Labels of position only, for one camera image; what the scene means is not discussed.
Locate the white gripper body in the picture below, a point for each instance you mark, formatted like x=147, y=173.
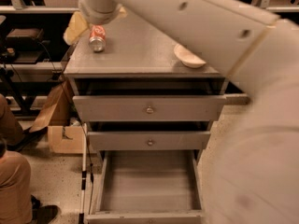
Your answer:
x=93, y=16

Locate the red coke can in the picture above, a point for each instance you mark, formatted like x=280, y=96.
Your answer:
x=97, y=38

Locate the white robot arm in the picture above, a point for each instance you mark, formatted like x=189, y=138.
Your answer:
x=255, y=175

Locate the grey top drawer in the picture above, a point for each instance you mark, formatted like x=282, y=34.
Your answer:
x=149, y=108

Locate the grey drawer cabinet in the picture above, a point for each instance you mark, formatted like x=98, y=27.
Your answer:
x=139, y=60

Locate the grey middle drawer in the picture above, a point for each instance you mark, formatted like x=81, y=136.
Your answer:
x=148, y=140

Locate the grey open bottom drawer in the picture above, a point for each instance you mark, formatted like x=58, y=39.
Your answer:
x=149, y=187

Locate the black equipment on shelf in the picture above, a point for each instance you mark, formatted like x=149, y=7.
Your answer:
x=23, y=46

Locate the white paper bowl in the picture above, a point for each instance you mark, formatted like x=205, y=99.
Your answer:
x=188, y=58

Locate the open cardboard box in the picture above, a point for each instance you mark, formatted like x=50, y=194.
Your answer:
x=55, y=116

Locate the white black pole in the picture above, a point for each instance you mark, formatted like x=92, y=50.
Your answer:
x=83, y=175

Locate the person leg tan trousers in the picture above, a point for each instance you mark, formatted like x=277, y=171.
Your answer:
x=15, y=197

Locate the black shoe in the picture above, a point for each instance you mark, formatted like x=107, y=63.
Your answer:
x=43, y=214

